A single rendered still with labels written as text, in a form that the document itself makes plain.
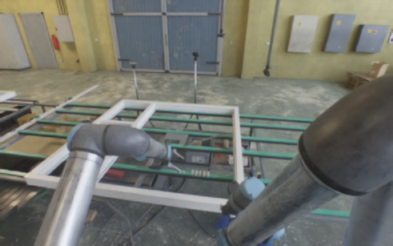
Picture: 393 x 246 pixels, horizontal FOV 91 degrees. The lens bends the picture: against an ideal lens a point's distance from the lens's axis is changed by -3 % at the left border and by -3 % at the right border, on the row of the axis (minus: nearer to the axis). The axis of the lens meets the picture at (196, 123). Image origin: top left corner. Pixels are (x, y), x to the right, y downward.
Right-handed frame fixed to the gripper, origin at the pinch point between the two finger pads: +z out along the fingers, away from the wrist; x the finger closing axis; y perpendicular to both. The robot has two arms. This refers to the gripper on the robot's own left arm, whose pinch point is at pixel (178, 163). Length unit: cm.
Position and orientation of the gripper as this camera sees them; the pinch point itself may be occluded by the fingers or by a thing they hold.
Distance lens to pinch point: 150.0
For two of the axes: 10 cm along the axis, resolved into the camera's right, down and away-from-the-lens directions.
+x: -1.2, 4.7, -8.8
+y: -6.0, 6.7, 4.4
